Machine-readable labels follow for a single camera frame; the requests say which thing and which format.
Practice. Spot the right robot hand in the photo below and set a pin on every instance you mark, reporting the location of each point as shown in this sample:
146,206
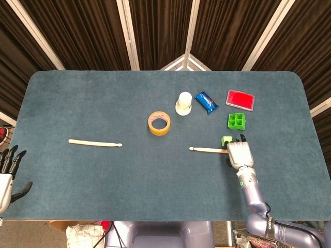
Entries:
240,155

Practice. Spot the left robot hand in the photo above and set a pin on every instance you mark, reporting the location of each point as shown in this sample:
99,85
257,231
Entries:
5,188

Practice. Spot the wooden drumstick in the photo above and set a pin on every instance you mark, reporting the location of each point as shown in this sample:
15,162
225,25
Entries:
207,149
95,143

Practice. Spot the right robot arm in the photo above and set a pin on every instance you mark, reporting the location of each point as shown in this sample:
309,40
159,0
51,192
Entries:
252,196

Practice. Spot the light green cube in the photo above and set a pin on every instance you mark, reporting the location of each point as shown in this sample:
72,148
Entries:
224,140

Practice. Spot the green four-cell tray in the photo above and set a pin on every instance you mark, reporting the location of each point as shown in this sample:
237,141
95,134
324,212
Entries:
236,121

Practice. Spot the red and white shoe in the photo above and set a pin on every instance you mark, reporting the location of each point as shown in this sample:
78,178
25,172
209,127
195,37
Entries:
2,135

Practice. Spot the red flat box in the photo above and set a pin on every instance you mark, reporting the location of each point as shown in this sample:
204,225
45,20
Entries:
240,100

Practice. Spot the blue snack packet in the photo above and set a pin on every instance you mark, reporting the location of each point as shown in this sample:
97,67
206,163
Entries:
205,102

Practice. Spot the cardboard box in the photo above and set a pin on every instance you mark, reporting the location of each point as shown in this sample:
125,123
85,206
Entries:
59,224

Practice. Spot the white paper cup stack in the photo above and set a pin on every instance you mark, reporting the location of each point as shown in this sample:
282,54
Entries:
184,99

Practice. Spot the yellow tape roll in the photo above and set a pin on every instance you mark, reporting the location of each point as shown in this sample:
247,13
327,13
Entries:
159,133

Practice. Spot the blue table cloth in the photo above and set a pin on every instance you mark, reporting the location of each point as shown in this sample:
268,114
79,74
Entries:
155,180

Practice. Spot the white checked bag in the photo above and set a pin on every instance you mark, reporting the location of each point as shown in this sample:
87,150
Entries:
82,236

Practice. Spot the red plastic item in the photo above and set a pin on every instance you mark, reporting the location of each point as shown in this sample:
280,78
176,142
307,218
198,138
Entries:
105,225

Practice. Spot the lavender robot torso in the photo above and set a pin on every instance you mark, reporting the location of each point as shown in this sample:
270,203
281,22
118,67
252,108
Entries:
160,237

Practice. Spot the brown pleated curtain panel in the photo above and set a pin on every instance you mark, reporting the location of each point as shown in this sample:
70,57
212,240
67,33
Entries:
227,33
160,31
310,51
85,33
15,51

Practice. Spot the white screen frame bar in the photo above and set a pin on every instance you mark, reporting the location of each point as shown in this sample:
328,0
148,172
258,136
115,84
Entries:
320,108
6,119

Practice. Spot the white triangular screen frame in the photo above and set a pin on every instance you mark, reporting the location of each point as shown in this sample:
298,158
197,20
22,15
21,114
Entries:
184,62

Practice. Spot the white screen frame post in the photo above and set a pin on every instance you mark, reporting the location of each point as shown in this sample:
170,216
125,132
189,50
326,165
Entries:
191,25
268,36
128,36
36,36

